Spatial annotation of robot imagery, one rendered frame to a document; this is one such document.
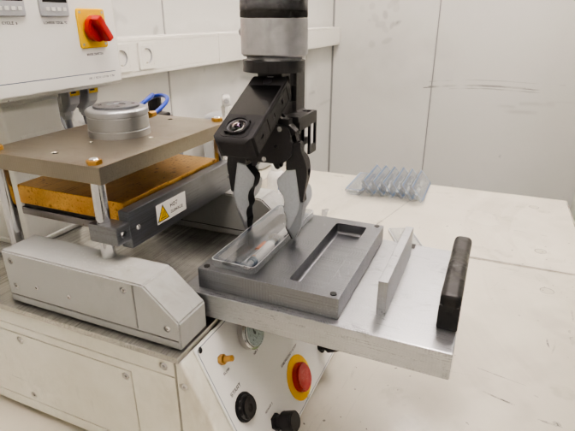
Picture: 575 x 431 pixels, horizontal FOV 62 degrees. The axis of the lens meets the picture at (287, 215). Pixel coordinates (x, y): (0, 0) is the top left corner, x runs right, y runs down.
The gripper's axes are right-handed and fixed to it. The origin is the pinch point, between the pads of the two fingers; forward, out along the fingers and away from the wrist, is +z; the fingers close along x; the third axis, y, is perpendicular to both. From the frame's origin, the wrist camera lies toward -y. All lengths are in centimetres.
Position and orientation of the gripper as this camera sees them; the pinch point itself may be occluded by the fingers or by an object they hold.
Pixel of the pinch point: (268, 227)
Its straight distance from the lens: 60.2
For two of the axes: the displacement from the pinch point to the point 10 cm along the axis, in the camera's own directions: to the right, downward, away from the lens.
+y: 4.0, -3.4, 8.5
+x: -9.2, -1.5, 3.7
